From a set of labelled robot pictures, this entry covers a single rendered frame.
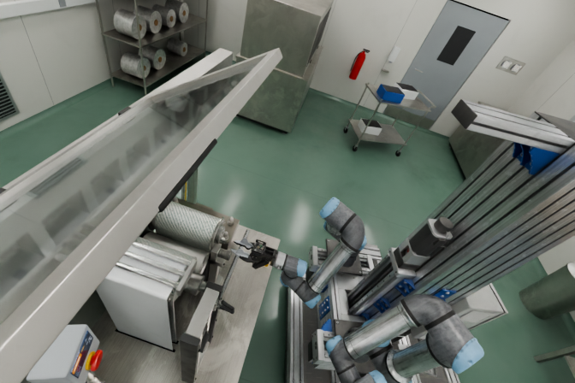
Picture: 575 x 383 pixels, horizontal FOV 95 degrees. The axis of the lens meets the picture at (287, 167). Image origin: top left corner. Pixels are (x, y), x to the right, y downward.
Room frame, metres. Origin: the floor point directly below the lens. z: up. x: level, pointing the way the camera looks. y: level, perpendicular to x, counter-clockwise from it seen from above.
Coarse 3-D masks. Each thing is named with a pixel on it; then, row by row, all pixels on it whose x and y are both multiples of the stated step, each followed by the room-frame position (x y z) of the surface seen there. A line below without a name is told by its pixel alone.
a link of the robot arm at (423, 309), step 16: (400, 304) 0.51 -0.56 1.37; (416, 304) 0.50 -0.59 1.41; (432, 304) 0.50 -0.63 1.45; (448, 304) 0.52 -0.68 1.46; (384, 320) 0.47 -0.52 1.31; (400, 320) 0.46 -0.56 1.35; (416, 320) 0.47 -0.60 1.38; (432, 320) 0.46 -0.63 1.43; (336, 336) 0.42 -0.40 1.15; (352, 336) 0.42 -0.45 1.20; (368, 336) 0.42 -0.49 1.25; (384, 336) 0.42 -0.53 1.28; (336, 352) 0.36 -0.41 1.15; (352, 352) 0.37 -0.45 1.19; (336, 368) 0.32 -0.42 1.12
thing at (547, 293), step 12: (552, 276) 1.90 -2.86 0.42; (564, 276) 1.84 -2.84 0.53; (528, 288) 1.91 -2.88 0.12; (540, 288) 1.84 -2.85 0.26; (552, 288) 1.79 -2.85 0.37; (564, 288) 1.76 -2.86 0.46; (528, 300) 1.79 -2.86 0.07; (540, 300) 1.75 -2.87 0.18; (552, 300) 1.72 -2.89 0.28; (564, 300) 1.70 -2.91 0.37; (540, 312) 1.69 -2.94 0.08; (552, 312) 1.68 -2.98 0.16; (564, 312) 1.67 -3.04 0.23
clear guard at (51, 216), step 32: (256, 64) 0.75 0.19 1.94; (192, 96) 0.63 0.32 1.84; (224, 96) 0.52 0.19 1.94; (128, 128) 0.51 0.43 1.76; (160, 128) 0.43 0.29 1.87; (192, 128) 0.37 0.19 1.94; (64, 160) 0.40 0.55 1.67; (96, 160) 0.35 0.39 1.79; (128, 160) 0.30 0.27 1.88; (160, 160) 0.28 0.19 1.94; (32, 192) 0.26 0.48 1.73; (64, 192) 0.24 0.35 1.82; (96, 192) 0.22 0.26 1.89; (128, 192) 0.20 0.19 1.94; (0, 224) 0.18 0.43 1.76; (32, 224) 0.16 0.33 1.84; (64, 224) 0.15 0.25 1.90; (96, 224) 0.15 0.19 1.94; (0, 256) 0.11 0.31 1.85; (32, 256) 0.10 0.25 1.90; (64, 256) 0.10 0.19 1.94; (0, 288) 0.07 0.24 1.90; (32, 288) 0.07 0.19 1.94; (0, 320) 0.04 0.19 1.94
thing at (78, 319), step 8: (96, 296) 0.30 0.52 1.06; (88, 304) 0.27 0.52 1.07; (96, 304) 0.29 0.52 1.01; (80, 312) 0.24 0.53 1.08; (88, 312) 0.25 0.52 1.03; (96, 312) 0.27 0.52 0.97; (72, 320) 0.20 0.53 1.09; (80, 320) 0.22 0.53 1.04; (88, 320) 0.24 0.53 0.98; (96, 320) 0.26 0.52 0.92
